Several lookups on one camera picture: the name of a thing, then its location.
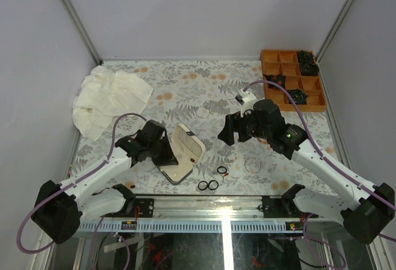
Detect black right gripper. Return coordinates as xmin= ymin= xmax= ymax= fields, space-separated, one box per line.
xmin=217 ymin=106 xmax=271 ymax=146

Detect cream and navy jewelry box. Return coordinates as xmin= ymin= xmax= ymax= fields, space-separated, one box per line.
xmin=159 ymin=123 xmax=206 ymax=185

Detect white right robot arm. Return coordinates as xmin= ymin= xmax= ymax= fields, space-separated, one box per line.
xmin=236 ymin=94 xmax=395 ymax=244

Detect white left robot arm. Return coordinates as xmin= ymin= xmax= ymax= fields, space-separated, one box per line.
xmin=30 ymin=120 xmax=206 ymax=244

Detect floral table mat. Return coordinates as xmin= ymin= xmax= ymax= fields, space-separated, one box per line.
xmin=70 ymin=61 xmax=331 ymax=196

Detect dark fabric flower orange dots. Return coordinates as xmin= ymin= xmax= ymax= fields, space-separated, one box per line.
xmin=265 ymin=74 xmax=286 ymax=89

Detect white crumpled cloth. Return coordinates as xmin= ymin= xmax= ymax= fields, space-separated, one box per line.
xmin=72 ymin=66 xmax=153 ymax=141

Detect dark green fabric flower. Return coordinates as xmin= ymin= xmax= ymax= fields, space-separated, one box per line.
xmin=287 ymin=89 xmax=308 ymax=105

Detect orange divided tray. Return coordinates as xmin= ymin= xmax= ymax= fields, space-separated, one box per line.
xmin=260 ymin=50 xmax=327 ymax=112

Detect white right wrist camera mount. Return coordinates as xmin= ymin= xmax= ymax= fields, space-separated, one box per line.
xmin=235 ymin=89 xmax=257 ymax=117

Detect silver wire bangle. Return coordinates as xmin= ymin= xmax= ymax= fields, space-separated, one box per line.
xmin=244 ymin=158 xmax=262 ymax=174

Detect aluminium rail frame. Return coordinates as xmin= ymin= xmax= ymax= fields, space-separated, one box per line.
xmin=46 ymin=194 xmax=380 ymax=233

